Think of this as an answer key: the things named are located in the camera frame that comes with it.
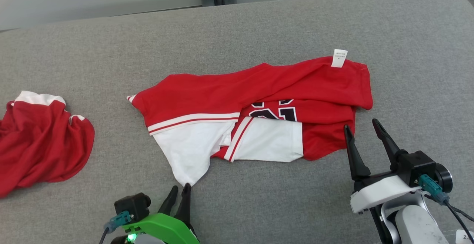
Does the red shorts white trim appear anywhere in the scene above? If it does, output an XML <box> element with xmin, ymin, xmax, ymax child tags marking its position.
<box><xmin>0</xmin><ymin>91</ymin><xmax>96</xmax><ymax>199</ymax></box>

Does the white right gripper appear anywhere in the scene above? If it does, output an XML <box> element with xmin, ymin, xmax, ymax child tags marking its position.
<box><xmin>344</xmin><ymin>118</ymin><xmax>421</xmax><ymax>244</ymax></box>

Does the red jersey shirt number 23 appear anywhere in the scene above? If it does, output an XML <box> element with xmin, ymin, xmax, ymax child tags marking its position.
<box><xmin>127</xmin><ymin>49</ymin><xmax>374</xmax><ymax>187</ymax></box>

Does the teal camera connector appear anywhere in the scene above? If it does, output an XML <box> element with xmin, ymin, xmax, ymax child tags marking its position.
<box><xmin>104</xmin><ymin>210</ymin><xmax>133</xmax><ymax>234</ymax></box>
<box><xmin>418</xmin><ymin>174</ymin><xmax>451</xmax><ymax>205</ymax></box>

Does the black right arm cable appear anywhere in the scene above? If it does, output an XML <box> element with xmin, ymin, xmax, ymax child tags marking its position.
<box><xmin>443</xmin><ymin>200</ymin><xmax>474</xmax><ymax>244</ymax></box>

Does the teal right camera connector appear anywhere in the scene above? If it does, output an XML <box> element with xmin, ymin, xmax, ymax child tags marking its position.
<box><xmin>418</xmin><ymin>174</ymin><xmax>451</xmax><ymax>205</ymax></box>

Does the teal left camera connector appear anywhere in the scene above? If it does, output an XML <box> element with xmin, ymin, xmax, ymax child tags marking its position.
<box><xmin>104</xmin><ymin>210</ymin><xmax>133</xmax><ymax>234</ymax></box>

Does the white paper label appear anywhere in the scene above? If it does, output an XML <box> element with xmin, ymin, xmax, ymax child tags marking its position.
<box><xmin>455</xmin><ymin>230</ymin><xmax>474</xmax><ymax>244</ymax></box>

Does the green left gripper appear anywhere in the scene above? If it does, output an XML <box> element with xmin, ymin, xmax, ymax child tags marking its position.
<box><xmin>124</xmin><ymin>183</ymin><xmax>201</xmax><ymax>244</ymax></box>

